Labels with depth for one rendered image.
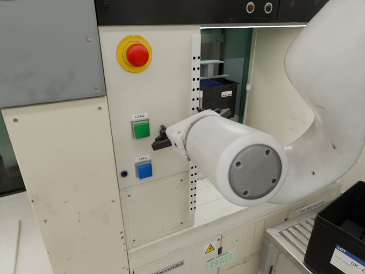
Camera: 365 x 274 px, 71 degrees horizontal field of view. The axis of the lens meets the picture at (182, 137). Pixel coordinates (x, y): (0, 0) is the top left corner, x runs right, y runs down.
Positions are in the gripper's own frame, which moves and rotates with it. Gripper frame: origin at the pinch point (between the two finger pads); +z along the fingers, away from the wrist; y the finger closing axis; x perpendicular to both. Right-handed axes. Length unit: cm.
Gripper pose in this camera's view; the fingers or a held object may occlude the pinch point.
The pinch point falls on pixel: (183, 123)
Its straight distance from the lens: 56.3
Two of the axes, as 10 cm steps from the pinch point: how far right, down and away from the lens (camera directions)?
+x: -3.8, -8.8, -2.9
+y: 9.0, -4.3, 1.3
